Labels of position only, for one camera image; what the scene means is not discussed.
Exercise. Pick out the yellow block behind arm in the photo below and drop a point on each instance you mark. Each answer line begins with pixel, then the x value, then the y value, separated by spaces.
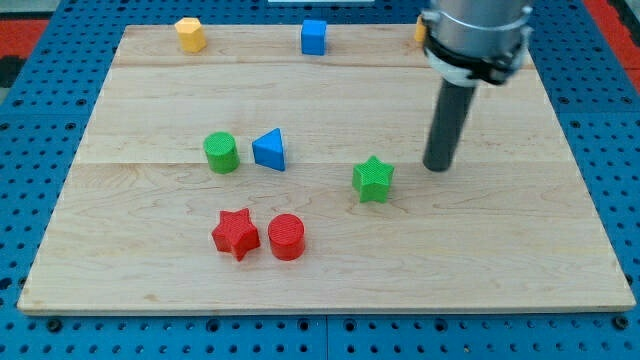
pixel 420 30

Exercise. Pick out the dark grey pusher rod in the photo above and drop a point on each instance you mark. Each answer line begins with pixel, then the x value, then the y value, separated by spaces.
pixel 450 114

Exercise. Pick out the wooden board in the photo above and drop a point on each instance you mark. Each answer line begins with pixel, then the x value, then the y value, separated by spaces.
pixel 509 228

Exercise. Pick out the yellow hexagon block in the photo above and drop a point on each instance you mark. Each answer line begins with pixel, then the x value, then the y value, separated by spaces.
pixel 190 34

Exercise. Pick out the green star block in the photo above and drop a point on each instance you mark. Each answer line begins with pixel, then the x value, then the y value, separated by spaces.
pixel 372 180

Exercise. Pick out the blue triangle block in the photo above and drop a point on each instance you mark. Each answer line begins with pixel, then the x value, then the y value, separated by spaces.
pixel 268 150

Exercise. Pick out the red cylinder block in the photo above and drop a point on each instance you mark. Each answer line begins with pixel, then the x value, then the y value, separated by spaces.
pixel 286 234

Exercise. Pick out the green cylinder block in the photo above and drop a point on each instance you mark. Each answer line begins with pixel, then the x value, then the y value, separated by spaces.
pixel 221 152

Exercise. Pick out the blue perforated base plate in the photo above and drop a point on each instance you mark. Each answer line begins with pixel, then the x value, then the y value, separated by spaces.
pixel 49 104

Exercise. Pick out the red star block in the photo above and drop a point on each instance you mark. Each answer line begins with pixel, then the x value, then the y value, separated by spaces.
pixel 235 233

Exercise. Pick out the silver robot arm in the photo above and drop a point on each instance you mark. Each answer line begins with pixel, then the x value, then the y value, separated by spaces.
pixel 468 42

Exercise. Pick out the blue cube block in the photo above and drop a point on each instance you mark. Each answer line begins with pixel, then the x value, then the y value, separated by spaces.
pixel 313 37

